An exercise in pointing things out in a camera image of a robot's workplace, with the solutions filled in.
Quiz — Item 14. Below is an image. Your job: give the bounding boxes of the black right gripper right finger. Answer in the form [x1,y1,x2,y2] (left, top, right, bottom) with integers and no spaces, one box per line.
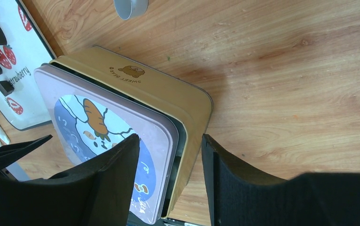
[202,134,360,226]

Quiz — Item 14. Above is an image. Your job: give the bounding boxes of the dark chocolate block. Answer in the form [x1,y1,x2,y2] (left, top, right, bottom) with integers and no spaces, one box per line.
[0,81,14,97]

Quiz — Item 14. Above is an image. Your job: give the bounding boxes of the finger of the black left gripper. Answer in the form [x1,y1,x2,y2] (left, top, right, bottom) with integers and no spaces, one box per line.
[0,135,53,171]

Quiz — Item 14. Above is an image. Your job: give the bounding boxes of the yellow tin box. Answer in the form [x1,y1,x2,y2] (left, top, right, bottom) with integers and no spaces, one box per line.
[44,46,213,219]

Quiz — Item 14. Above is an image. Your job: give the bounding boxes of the strawberry print tray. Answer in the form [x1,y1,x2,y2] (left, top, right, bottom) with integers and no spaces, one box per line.
[0,0,56,130]

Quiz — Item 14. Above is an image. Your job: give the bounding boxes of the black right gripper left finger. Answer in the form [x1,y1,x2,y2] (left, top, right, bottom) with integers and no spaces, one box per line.
[0,134,140,226]

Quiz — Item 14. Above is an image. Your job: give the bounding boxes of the metal tongs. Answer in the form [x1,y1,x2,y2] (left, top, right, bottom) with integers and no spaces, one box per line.
[113,0,149,20]

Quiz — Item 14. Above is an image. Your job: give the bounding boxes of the silver tin lid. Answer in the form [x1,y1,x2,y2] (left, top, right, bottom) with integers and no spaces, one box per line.
[33,65,180,225]

